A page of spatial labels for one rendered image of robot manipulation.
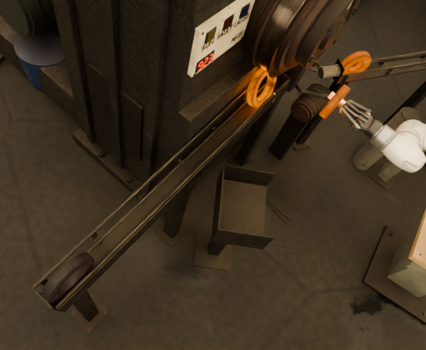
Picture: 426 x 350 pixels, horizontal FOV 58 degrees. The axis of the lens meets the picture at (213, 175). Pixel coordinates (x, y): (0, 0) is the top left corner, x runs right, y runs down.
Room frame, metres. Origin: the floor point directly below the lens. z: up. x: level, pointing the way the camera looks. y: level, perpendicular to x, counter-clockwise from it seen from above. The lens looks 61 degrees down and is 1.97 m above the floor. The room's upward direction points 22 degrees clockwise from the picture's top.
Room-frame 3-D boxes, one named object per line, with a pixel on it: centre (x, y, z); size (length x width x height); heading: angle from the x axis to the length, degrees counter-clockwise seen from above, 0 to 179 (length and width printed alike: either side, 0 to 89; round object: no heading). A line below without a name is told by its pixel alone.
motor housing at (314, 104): (1.46, -0.34, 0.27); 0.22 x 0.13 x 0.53; 159
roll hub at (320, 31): (1.16, -0.18, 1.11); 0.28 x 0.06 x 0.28; 159
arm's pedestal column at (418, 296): (0.96, -1.22, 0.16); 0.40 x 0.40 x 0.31; 77
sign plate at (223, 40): (0.92, 0.13, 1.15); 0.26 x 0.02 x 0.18; 159
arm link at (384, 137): (1.08, -0.56, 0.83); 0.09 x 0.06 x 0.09; 159
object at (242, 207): (0.65, -0.15, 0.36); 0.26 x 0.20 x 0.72; 14
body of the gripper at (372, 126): (1.10, -0.50, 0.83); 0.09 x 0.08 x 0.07; 69
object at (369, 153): (1.59, -0.86, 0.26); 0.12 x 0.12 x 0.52
